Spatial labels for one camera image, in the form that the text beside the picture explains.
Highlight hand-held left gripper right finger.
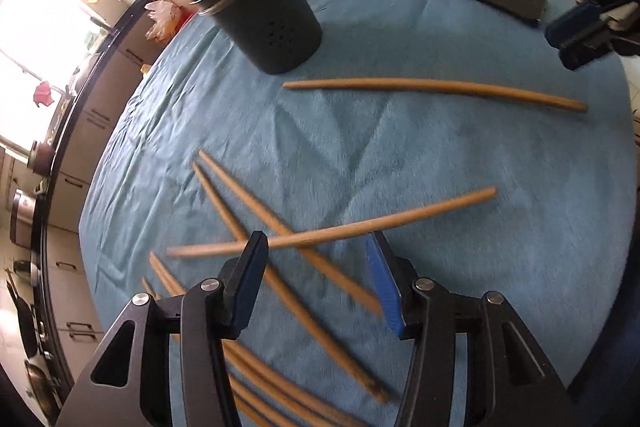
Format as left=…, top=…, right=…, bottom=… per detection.
left=366, top=232, right=571, bottom=427

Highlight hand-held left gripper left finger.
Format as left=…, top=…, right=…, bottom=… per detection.
left=55, top=231, right=269, bottom=427

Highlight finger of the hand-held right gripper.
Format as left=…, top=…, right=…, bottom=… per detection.
left=559, top=27, right=626, bottom=70
left=545, top=2, right=608, bottom=48

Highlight curved wooden chopstick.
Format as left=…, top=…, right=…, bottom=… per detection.
left=283, top=78, right=589, bottom=113

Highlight dark perforated utensil holder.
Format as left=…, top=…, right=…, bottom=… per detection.
left=191, top=0, right=322, bottom=76

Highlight blue towel cloth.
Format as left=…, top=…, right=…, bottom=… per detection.
left=80, top=0, right=628, bottom=427

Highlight beige lower cabinets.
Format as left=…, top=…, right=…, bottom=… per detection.
left=45, top=2, right=171, bottom=358

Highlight black wok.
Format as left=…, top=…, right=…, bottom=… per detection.
left=5, top=269, right=42, bottom=358

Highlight black kitchen countertop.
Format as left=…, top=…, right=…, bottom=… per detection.
left=30, top=0, right=156, bottom=408

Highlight silver kitchen appliance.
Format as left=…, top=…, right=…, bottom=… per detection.
left=10, top=189, right=38, bottom=248

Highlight brown clay pot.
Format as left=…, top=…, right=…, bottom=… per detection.
left=30, top=141, right=55, bottom=175

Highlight red cloth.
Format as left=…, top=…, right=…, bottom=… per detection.
left=32, top=82, right=56, bottom=106

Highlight clear and orange plastic bag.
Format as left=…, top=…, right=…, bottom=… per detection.
left=145, top=0, right=193, bottom=40

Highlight kitchen window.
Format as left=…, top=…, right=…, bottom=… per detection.
left=0, top=0, right=103, bottom=148

